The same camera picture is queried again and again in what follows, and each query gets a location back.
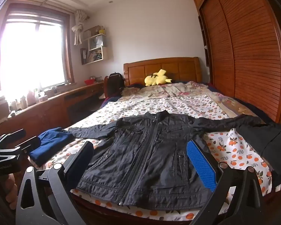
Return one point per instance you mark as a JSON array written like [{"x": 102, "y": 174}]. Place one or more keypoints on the yellow plush toy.
[{"x": 155, "y": 78}]

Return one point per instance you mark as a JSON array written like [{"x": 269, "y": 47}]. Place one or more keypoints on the wooden louvred wardrobe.
[{"x": 248, "y": 51}]

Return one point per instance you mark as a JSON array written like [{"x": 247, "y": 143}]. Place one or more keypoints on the small yellow figure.
[{"x": 102, "y": 30}]

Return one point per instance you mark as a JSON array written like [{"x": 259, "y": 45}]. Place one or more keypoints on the person's left hand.
[{"x": 11, "y": 187}]

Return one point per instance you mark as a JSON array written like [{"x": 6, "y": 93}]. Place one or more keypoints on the black backpack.
[{"x": 114, "y": 82}]

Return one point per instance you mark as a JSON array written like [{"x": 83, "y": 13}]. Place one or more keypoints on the black garment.
[{"x": 267, "y": 145}]

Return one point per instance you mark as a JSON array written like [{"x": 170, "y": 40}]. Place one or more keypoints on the tied white curtain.
[{"x": 78, "y": 25}]

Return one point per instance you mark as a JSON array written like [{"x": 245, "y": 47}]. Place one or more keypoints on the floral quilt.
[{"x": 168, "y": 90}]

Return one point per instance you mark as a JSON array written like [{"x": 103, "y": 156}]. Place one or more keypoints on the bed with orange-print sheet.
[{"x": 178, "y": 105}]

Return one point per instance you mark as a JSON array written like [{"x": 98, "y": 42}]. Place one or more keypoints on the wooden desk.
[{"x": 49, "y": 107}]

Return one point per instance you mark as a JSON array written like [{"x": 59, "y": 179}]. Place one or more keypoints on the blue folded garment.
[{"x": 49, "y": 143}]

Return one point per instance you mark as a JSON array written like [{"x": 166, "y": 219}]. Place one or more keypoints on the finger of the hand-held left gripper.
[
  {"x": 31, "y": 143},
  {"x": 14, "y": 134}
]

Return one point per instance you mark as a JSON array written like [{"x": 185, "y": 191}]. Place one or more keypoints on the red bowl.
[{"x": 90, "y": 82}]

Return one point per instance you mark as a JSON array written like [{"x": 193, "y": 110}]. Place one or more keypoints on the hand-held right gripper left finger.
[{"x": 80, "y": 155}]

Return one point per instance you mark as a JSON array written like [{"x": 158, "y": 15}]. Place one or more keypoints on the row of bottles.
[{"x": 30, "y": 98}]

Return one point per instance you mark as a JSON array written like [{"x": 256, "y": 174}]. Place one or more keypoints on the dark blue bed sheet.
[{"x": 110, "y": 99}]

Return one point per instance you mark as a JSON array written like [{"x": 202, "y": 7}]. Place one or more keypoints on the white wall shelf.
[{"x": 96, "y": 42}]

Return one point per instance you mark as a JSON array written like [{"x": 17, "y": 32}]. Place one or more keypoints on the wooden headboard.
[{"x": 178, "y": 68}]

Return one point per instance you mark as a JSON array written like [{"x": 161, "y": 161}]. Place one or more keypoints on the black jacket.
[{"x": 142, "y": 157}]

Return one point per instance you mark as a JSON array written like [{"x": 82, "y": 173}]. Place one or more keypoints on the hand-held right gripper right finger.
[{"x": 201, "y": 166}]

